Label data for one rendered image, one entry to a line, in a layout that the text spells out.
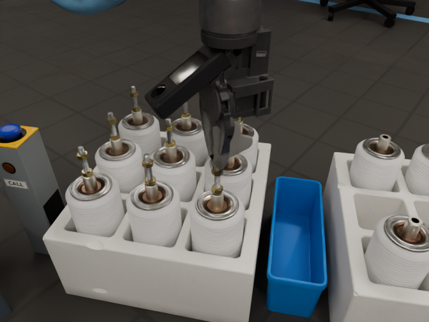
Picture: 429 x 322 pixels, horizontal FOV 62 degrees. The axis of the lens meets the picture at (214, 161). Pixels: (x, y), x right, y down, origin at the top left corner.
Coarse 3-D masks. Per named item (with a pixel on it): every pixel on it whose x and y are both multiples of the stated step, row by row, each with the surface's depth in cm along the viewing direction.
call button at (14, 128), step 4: (8, 124) 68; (12, 124) 68; (16, 124) 68; (0, 128) 67; (4, 128) 67; (8, 128) 67; (12, 128) 67; (16, 128) 67; (20, 128) 68; (0, 132) 66; (4, 132) 66; (8, 132) 66; (12, 132) 66; (16, 132) 67; (0, 136) 66; (4, 136) 66; (8, 136) 66; (12, 136) 66; (16, 136) 67
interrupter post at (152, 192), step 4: (144, 184) 62; (156, 184) 62; (148, 188) 62; (152, 188) 62; (156, 188) 63; (148, 192) 62; (152, 192) 62; (156, 192) 63; (148, 196) 63; (152, 196) 63; (156, 196) 63
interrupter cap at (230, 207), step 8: (208, 192) 64; (224, 192) 64; (200, 200) 63; (208, 200) 63; (224, 200) 63; (232, 200) 63; (200, 208) 61; (208, 208) 62; (224, 208) 62; (232, 208) 61; (208, 216) 60; (216, 216) 60; (224, 216) 60; (232, 216) 60
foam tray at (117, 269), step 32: (256, 192) 75; (64, 224) 68; (128, 224) 68; (256, 224) 68; (64, 256) 68; (96, 256) 65; (128, 256) 63; (160, 256) 62; (192, 256) 62; (256, 256) 66; (64, 288) 75; (96, 288) 74; (128, 288) 70; (160, 288) 68; (192, 288) 65; (224, 288) 63; (224, 320) 70
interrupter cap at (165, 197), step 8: (160, 184) 66; (168, 184) 66; (136, 192) 64; (144, 192) 65; (160, 192) 65; (168, 192) 64; (136, 200) 63; (144, 200) 63; (152, 200) 63; (160, 200) 63; (168, 200) 63; (144, 208) 61; (152, 208) 61; (160, 208) 61
